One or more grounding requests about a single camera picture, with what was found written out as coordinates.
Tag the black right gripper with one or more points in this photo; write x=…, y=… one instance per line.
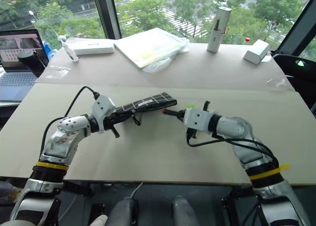
x=191, y=134

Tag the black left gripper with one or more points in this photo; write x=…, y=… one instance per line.
x=109, y=124

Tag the green highlighter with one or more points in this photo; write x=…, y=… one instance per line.
x=191, y=105

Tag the red marker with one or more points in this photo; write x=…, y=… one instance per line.
x=163, y=111

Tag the black grid pouch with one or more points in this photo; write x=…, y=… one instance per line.
x=153, y=100

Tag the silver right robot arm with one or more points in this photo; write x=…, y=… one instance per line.
x=234, y=129

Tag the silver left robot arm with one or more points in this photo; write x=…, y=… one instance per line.
x=66, y=127

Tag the white folder in plastic bag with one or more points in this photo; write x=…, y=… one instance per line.
x=148, y=47

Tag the flat white box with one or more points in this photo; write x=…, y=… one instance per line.
x=93, y=47

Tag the small white handheld fan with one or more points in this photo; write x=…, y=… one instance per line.
x=69, y=50

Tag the silver cylinder tube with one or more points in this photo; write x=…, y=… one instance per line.
x=218, y=28

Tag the dark rounded shape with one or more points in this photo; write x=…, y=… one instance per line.
x=123, y=212

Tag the small white box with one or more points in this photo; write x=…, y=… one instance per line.
x=256, y=52

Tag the black cylinder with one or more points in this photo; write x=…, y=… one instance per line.
x=30, y=63

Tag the open laptop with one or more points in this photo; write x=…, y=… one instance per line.
x=17, y=63

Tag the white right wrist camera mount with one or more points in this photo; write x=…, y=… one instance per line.
x=197, y=118

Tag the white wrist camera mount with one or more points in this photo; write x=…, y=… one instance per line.
x=102, y=105
x=197, y=118

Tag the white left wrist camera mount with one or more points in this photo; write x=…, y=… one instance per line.
x=102, y=105

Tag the dark window frame post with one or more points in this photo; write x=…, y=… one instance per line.
x=106, y=12

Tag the dark slanted window frame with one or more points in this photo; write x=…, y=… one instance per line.
x=300, y=21

